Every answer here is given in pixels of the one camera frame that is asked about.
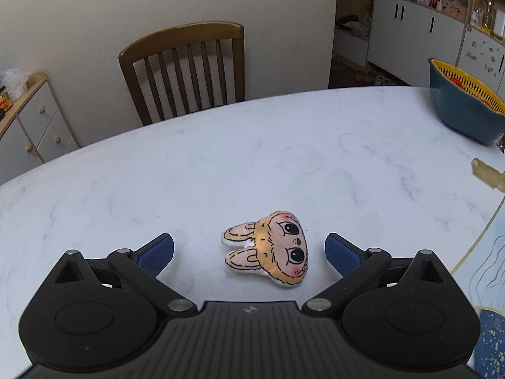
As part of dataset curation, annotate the small white drawer cabinet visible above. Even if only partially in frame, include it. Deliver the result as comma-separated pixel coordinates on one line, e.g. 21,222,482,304
0,72,82,186

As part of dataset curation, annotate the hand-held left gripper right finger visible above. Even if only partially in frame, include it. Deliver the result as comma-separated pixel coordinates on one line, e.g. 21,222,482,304
302,233,449,319

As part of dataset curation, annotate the pile of red produce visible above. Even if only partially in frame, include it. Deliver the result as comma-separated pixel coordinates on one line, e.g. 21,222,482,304
452,79,503,109

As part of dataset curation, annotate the clear plastic bag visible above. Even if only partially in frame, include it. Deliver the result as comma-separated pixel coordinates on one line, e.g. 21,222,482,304
0,68,31,100

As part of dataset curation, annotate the yellow colander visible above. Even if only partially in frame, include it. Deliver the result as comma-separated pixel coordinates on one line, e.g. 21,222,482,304
429,58,505,116

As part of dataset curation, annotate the brown slatted wooden chair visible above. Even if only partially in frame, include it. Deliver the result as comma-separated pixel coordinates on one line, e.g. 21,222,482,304
118,21,246,127

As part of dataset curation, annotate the small beige object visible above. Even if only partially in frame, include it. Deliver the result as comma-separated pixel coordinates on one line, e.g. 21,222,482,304
472,157,505,193

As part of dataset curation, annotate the blue plastic basin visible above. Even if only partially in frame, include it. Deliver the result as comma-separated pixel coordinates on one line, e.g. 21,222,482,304
429,58,505,145

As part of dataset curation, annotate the low white open shelf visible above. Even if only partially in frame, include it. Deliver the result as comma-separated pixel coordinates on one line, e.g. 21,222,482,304
333,15,372,68

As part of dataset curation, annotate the bunny face plush toy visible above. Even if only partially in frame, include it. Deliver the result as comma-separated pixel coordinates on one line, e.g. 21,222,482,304
220,210,309,290

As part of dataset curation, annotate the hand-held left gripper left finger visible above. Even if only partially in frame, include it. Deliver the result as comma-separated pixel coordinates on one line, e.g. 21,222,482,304
53,233,199,319

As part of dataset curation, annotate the white cabinet with black handles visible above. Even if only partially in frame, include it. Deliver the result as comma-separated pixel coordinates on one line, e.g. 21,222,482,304
367,0,467,87

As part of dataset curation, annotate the wooden open shelf unit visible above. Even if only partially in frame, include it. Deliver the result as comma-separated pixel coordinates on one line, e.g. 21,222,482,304
466,0,505,45

